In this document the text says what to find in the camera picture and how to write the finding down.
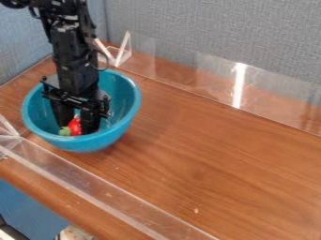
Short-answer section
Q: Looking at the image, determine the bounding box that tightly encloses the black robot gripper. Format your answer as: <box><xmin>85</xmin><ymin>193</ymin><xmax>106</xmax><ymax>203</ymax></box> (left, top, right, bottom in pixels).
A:
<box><xmin>42</xmin><ymin>64</ymin><xmax>112</xmax><ymax>135</ymax></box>

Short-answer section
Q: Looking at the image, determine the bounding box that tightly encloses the red toy strawberry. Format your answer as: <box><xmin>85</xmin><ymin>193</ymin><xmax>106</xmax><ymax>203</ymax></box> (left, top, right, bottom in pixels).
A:
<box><xmin>59</xmin><ymin>118</ymin><xmax>83</xmax><ymax>136</ymax></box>

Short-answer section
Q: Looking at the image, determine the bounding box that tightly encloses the blue plastic bowl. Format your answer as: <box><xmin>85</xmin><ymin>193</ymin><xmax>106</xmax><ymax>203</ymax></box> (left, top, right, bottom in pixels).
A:
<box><xmin>22</xmin><ymin>69</ymin><xmax>142</xmax><ymax>153</ymax></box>

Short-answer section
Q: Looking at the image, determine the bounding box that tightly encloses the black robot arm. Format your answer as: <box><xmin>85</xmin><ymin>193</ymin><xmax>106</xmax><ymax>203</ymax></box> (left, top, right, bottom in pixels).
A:
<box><xmin>0</xmin><ymin>0</ymin><xmax>112</xmax><ymax>135</ymax></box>

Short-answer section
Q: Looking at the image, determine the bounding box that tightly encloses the pale object under table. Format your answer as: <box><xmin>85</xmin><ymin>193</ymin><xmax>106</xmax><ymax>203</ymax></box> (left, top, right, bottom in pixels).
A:
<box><xmin>54</xmin><ymin>225</ymin><xmax>98</xmax><ymax>240</ymax></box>

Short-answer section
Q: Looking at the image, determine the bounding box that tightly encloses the clear acrylic front barrier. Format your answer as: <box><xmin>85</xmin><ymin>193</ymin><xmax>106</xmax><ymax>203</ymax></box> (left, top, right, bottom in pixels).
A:
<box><xmin>0</xmin><ymin>114</ymin><xmax>220</xmax><ymax>240</ymax></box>

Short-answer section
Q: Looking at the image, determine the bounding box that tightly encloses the clear acrylic barrier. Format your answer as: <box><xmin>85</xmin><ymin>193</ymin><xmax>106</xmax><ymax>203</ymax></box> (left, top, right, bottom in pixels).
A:
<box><xmin>118</xmin><ymin>33</ymin><xmax>321</xmax><ymax>137</ymax></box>
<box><xmin>0</xmin><ymin>114</ymin><xmax>220</xmax><ymax>240</ymax></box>

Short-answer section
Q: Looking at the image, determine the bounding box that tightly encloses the dark object bottom left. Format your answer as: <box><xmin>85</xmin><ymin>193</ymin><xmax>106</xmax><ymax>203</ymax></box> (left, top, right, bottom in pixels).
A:
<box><xmin>0</xmin><ymin>216</ymin><xmax>30</xmax><ymax>240</ymax></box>

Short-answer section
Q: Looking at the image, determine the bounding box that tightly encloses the clear acrylic back barrier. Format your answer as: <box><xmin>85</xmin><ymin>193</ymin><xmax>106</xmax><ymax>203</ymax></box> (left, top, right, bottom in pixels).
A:
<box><xmin>118</xmin><ymin>33</ymin><xmax>321</xmax><ymax>137</ymax></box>

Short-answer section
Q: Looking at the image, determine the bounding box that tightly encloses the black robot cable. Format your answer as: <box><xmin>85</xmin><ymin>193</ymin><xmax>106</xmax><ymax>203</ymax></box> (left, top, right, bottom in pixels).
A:
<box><xmin>86</xmin><ymin>50</ymin><xmax>112</xmax><ymax>72</ymax></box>

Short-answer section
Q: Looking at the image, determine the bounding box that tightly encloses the clear acrylic corner bracket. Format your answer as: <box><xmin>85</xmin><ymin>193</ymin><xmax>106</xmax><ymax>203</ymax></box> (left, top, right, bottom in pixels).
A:
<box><xmin>93</xmin><ymin>32</ymin><xmax>133</xmax><ymax>68</ymax></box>

